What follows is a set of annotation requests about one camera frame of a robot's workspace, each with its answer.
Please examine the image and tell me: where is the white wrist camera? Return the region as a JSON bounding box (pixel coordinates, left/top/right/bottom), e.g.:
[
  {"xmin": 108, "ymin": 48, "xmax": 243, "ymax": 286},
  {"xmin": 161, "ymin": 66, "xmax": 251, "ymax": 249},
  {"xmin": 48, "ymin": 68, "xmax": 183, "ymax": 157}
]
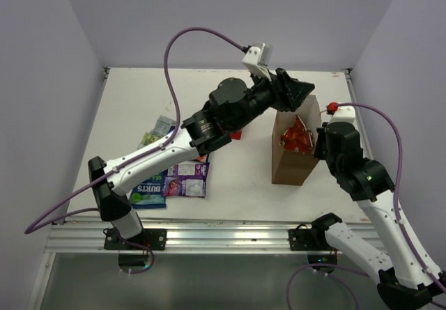
[
  {"xmin": 326, "ymin": 102, "xmax": 356, "ymax": 125},
  {"xmin": 242, "ymin": 42, "xmax": 272, "ymax": 81}
]

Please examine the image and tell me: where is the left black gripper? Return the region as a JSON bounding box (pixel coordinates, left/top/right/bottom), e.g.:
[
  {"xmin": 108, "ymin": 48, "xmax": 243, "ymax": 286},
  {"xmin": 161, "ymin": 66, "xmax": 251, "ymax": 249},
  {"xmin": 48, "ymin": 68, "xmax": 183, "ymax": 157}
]
[{"xmin": 230, "ymin": 64, "xmax": 314, "ymax": 132}]

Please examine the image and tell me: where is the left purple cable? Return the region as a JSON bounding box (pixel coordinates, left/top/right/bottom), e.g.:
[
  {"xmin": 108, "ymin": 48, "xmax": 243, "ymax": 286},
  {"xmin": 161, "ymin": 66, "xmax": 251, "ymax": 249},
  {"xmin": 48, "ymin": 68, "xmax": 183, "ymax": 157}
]
[{"xmin": 24, "ymin": 27, "xmax": 250, "ymax": 235}]

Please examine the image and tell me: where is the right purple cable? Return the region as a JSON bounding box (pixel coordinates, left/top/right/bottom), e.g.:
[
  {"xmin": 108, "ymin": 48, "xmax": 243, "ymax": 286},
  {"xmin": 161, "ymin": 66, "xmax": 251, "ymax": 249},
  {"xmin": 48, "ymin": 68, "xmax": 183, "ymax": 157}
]
[{"xmin": 339, "ymin": 102, "xmax": 446, "ymax": 307}]

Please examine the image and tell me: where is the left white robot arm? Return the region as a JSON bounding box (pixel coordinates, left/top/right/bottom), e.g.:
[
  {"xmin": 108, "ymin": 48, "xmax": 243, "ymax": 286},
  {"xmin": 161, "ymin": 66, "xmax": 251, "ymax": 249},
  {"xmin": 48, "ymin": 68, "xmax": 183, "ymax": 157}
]
[{"xmin": 88, "ymin": 68, "xmax": 315, "ymax": 249}]

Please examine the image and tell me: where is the brown paper bag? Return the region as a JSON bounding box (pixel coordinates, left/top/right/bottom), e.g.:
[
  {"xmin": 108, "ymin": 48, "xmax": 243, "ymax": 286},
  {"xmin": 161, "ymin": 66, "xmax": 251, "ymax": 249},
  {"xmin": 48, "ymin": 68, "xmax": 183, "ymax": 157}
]
[{"xmin": 271, "ymin": 95, "xmax": 321, "ymax": 186}]

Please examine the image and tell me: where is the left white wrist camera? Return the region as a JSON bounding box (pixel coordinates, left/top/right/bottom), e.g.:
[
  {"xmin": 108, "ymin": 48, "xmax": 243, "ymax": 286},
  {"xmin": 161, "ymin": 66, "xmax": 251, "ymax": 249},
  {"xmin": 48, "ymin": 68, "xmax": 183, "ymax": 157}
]
[{"xmin": 242, "ymin": 42, "xmax": 272, "ymax": 81}]

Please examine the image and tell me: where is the grey-green Himalaya snack packet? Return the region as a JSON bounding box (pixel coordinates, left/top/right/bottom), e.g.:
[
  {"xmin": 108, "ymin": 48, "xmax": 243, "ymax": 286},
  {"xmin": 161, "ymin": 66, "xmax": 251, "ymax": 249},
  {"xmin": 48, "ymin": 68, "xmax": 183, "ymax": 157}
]
[{"xmin": 137, "ymin": 116, "xmax": 176, "ymax": 150}]

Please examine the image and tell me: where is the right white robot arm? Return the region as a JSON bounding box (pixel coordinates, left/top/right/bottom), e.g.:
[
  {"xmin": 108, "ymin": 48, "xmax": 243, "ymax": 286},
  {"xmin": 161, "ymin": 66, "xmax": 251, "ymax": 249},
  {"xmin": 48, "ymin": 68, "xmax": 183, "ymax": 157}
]
[{"xmin": 310, "ymin": 122, "xmax": 445, "ymax": 309}]

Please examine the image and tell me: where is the purple snack bag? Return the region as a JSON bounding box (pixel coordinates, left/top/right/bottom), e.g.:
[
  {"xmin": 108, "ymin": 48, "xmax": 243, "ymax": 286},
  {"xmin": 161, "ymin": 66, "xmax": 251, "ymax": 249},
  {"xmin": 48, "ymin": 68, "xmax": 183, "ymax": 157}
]
[{"xmin": 162, "ymin": 162, "xmax": 209, "ymax": 198}]

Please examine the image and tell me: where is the blue Burts chilli bag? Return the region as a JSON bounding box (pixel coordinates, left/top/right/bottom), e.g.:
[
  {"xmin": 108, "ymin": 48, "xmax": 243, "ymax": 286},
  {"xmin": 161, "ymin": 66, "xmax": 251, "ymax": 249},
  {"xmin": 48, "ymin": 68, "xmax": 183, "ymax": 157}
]
[{"xmin": 194, "ymin": 155, "xmax": 209, "ymax": 163}]

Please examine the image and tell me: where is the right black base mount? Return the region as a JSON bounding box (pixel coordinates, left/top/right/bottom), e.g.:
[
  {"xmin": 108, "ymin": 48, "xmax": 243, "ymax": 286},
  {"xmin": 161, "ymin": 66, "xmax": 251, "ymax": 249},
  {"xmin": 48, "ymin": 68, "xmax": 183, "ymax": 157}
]
[{"xmin": 288, "ymin": 224, "xmax": 338, "ymax": 265}]

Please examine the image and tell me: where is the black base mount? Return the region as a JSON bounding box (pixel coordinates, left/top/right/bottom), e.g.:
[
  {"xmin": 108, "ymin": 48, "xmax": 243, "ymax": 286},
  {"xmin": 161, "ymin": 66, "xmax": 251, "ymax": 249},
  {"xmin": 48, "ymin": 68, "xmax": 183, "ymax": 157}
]
[
  {"xmin": 103, "ymin": 228, "xmax": 167, "ymax": 274},
  {"xmin": 288, "ymin": 224, "xmax": 338, "ymax": 265}
]

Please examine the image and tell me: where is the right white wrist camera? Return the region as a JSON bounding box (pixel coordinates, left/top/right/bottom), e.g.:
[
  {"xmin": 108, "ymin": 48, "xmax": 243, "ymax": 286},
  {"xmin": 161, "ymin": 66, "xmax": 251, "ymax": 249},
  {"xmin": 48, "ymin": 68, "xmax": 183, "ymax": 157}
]
[{"xmin": 326, "ymin": 102, "xmax": 356, "ymax": 125}]

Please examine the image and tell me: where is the purple cable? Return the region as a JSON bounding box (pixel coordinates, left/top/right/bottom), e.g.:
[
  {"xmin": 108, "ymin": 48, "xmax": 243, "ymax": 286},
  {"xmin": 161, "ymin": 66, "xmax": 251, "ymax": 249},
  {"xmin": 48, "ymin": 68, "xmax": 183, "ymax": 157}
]
[
  {"xmin": 339, "ymin": 102, "xmax": 446, "ymax": 307},
  {"xmin": 24, "ymin": 27, "xmax": 250, "ymax": 235}
]

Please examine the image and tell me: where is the red Doritos chip bag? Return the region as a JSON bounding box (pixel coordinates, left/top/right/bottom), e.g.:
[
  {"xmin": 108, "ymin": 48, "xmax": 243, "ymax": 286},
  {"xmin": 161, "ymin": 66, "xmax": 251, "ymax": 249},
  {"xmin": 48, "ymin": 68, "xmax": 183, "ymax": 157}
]
[{"xmin": 281, "ymin": 115, "xmax": 314, "ymax": 154}]

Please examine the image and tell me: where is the aluminium mounting rail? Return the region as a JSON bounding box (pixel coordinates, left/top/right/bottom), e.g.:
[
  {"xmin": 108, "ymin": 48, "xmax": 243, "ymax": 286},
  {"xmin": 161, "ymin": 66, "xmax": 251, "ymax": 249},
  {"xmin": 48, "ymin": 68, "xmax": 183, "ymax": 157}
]
[{"xmin": 45, "ymin": 219, "xmax": 412, "ymax": 255}]

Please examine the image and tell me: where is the red candy snack bag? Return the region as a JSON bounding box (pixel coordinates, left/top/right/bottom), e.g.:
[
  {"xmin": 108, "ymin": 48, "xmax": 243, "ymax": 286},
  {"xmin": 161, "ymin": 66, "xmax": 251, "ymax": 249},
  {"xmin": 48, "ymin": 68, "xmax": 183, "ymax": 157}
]
[{"xmin": 230, "ymin": 130, "xmax": 242, "ymax": 140}]

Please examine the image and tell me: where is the blue-green Burts sea salt bag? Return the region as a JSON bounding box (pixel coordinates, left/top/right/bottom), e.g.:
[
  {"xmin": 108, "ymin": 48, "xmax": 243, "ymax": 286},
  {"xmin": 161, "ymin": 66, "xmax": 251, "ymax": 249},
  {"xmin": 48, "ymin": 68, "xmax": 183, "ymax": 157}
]
[{"xmin": 129, "ymin": 171, "xmax": 167, "ymax": 210}]

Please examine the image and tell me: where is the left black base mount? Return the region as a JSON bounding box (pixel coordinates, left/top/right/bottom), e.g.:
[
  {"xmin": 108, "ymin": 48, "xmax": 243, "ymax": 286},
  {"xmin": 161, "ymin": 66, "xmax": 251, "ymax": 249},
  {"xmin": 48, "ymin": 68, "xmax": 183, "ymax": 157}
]
[{"xmin": 103, "ymin": 228, "xmax": 167, "ymax": 274}]

